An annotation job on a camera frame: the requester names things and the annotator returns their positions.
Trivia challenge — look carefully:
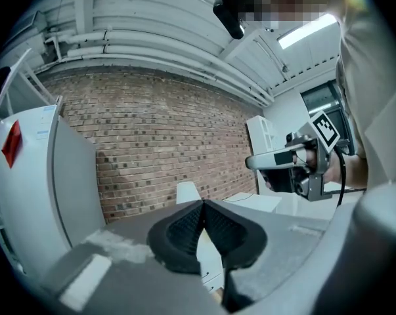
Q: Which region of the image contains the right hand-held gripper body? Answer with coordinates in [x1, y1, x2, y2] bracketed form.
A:
[244, 109, 342, 202]

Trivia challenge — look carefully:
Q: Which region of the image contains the brown-lined white drawer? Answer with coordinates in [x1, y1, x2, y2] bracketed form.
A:
[210, 287, 224, 305]

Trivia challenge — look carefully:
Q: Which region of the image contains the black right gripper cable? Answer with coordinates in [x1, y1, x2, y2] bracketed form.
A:
[328, 144, 366, 208]

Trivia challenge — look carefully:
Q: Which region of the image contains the dark framed window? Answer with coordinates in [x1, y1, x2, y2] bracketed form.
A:
[299, 80, 356, 157]

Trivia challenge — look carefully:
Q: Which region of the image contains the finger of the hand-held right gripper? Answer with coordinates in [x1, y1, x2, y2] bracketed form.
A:
[261, 169, 297, 194]

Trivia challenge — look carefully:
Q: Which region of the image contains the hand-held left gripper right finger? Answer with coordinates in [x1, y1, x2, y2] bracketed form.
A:
[204, 199, 268, 314]

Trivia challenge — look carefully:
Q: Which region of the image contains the black head-worn camera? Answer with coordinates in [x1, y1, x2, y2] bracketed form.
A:
[212, 0, 245, 41]

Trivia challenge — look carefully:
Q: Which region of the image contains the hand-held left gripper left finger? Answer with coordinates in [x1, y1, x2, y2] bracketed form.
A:
[146, 199, 206, 275]

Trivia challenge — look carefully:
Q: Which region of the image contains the person's right forearm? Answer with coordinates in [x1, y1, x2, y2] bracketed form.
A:
[328, 151, 368, 190]

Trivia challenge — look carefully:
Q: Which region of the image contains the white table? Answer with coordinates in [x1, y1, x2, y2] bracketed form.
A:
[223, 192, 282, 213]

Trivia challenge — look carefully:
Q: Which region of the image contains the white arched display cabinet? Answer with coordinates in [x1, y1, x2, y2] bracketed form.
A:
[246, 115, 286, 196]

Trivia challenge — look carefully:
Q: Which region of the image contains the white ceiling pipe run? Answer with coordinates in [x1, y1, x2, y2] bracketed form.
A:
[45, 30, 274, 108]

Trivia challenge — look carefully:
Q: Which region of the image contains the person's beige shirt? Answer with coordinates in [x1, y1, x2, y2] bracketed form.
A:
[335, 0, 396, 190]

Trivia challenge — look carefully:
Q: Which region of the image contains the red diamond sticker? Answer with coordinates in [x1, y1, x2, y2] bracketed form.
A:
[1, 119, 23, 169]

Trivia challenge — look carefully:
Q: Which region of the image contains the white table lamp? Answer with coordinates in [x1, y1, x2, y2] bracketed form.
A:
[176, 181, 202, 205]

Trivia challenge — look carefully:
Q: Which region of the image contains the white cabinet with black handles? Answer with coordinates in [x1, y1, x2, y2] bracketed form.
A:
[197, 231, 225, 303]

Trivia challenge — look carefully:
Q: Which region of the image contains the rectangular ceiling light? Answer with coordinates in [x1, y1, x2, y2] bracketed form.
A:
[276, 11, 338, 49]

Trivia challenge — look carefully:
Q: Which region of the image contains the person's right hand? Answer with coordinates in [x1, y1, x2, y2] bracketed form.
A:
[292, 149, 317, 175]

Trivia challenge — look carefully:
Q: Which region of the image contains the white and grey refrigerator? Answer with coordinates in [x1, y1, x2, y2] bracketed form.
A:
[0, 105, 106, 275]

